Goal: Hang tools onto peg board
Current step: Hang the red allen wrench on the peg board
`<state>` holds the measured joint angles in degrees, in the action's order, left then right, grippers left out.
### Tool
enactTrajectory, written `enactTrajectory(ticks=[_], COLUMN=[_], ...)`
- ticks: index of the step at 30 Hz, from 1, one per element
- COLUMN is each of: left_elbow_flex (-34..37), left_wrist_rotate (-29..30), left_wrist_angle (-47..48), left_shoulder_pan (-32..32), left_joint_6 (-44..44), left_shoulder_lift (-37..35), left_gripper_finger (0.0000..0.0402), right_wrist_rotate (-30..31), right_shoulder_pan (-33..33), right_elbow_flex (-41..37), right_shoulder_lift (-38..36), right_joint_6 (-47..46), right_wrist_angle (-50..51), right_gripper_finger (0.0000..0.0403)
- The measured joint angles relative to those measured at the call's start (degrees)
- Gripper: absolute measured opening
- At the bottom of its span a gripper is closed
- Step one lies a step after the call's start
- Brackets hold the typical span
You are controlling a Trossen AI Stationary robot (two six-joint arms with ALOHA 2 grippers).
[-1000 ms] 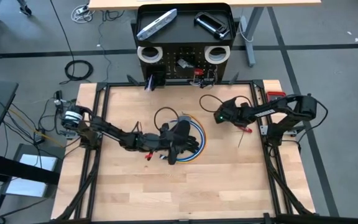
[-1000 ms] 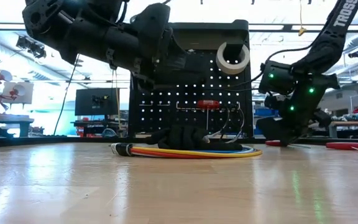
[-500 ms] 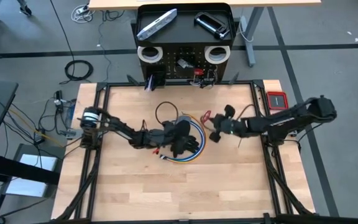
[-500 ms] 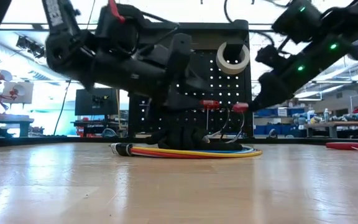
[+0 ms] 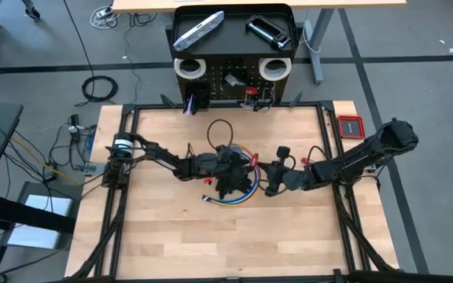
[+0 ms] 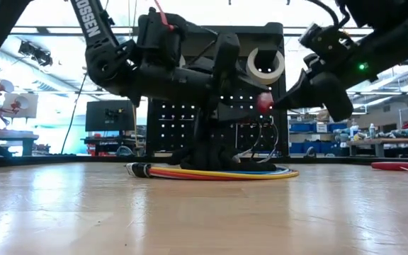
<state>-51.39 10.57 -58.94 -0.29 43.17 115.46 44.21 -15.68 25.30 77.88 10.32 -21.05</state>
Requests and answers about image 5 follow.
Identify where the light grey base plate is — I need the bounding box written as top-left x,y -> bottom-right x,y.
5,181 -> 83,251

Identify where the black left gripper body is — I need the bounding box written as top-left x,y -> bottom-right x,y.
190,152 -> 223,178

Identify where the coloured cable bundle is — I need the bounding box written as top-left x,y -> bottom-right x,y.
201,143 -> 262,208

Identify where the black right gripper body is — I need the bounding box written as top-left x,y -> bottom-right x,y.
267,160 -> 290,190

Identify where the black power adapter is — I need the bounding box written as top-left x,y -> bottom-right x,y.
42,161 -> 59,184

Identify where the white masking tape roll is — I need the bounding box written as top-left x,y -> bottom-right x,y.
173,57 -> 208,80
258,57 -> 293,82

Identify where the black C-clamp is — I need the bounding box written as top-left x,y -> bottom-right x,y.
245,14 -> 293,51

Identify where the red and black case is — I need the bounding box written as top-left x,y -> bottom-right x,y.
336,115 -> 366,140

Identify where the black work glove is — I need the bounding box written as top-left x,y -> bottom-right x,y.
213,156 -> 240,200
234,167 -> 254,192

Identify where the black aluminium table frame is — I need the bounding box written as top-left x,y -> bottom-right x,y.
64,100 -> 405,283

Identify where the person's shoe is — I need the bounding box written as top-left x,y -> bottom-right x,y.
24,0 -> 42,20

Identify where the black coiled floor cable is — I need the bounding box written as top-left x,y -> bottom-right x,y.
75,75 -> 119,108

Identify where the white power strip with cable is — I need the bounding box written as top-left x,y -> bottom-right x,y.
90,5 -> 122,31

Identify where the grey desk leg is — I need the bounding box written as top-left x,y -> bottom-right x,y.
303,8 -> 336,86

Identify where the grey torpedo level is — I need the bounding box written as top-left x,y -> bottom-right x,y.
172,10 -> 226,52

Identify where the long black floor cable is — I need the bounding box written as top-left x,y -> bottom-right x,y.
62,0 -> 95,78

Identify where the black stand beam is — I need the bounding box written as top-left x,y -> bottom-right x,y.
0,192 -> 76,283

